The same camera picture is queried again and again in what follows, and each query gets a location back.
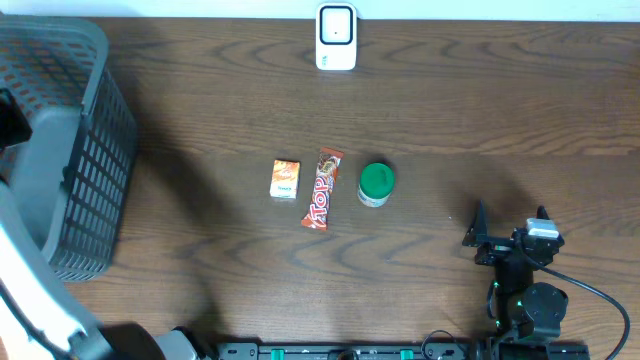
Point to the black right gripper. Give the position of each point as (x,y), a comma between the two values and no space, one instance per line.
(478,232)

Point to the green-capped white bottle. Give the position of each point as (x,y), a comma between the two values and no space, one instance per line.
(376,184)

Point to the orange Top chocolate bar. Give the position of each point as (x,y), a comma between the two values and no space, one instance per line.
(324,182)

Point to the small orange box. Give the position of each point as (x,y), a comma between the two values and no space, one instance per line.
(285,179)

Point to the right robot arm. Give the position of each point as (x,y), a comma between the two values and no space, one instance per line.
(526,311)

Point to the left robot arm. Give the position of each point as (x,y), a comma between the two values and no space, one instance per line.
(51,320)

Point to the white barcode scanner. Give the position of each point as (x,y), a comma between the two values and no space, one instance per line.
(336,37)

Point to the grey plastic basket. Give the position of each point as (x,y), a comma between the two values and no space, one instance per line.
(68,140)

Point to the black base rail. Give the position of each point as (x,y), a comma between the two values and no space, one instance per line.
(431,350)

